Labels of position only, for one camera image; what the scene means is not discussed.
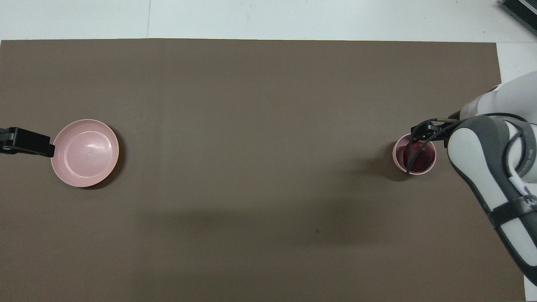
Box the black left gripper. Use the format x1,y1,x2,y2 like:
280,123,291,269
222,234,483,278
0,127,55,158

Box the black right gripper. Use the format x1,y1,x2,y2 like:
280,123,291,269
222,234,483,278
410,111,463,144

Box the red apple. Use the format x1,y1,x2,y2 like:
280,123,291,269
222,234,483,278
402,141,433,172

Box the pink bowl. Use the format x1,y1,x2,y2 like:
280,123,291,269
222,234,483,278
392,133,437,176

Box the pink plate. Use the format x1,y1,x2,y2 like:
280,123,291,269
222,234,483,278
51,119,120,188

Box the dark ribbed device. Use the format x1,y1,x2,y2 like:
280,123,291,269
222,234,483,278
499,0,537,36

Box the brown table mat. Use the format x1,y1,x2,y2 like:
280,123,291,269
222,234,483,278
0,39,527,302

